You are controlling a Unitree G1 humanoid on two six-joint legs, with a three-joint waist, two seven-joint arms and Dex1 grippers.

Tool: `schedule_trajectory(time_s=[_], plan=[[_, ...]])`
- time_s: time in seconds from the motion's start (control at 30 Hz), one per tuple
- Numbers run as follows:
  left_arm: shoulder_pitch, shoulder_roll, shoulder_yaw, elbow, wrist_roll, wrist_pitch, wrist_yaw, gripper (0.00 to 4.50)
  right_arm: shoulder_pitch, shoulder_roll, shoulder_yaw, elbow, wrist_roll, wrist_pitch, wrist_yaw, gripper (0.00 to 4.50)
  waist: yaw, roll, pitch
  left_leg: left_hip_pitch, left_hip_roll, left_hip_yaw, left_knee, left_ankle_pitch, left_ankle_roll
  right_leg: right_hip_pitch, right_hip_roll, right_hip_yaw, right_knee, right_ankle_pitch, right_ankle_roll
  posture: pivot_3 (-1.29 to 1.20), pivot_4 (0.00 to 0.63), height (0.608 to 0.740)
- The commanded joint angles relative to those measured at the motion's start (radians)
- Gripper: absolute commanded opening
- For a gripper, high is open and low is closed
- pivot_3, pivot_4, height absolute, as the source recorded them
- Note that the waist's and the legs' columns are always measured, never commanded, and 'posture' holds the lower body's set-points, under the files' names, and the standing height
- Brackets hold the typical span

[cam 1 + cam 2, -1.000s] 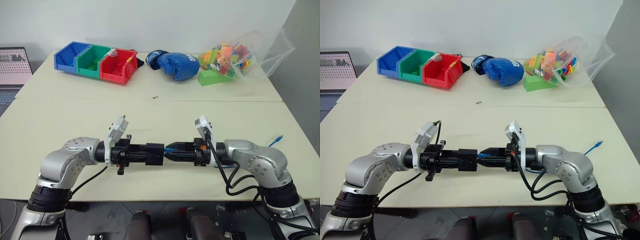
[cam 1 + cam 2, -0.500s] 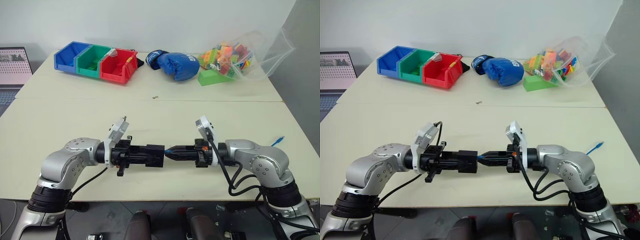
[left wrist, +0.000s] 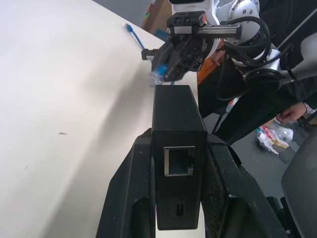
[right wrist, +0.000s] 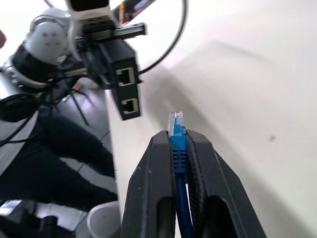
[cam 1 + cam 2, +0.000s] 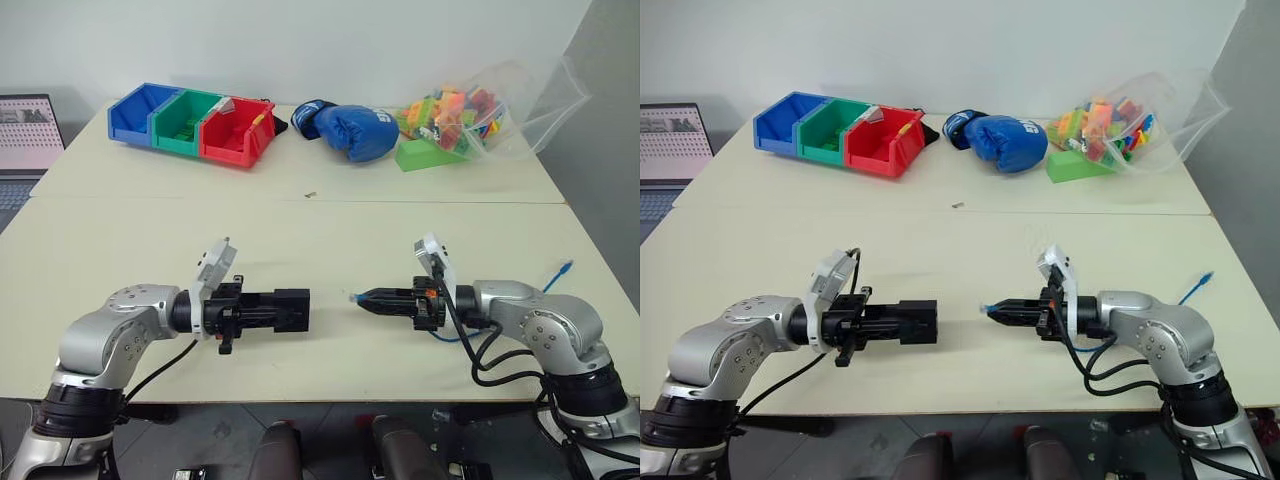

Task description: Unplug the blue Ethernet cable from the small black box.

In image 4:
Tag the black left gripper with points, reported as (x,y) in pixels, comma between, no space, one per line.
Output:
(99,31)

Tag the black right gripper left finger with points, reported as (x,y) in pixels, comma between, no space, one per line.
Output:
(146,188)

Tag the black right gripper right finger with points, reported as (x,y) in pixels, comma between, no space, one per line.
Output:
(223,198)

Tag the small black box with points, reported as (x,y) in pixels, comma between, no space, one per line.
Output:
(125,91)

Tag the grey round cylinder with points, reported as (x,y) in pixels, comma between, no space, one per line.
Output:
(104,220)

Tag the person's dark blue trouser leg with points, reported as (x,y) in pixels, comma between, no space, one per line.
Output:
(74,158)

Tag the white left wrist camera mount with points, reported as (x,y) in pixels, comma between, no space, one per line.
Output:
(81,12)

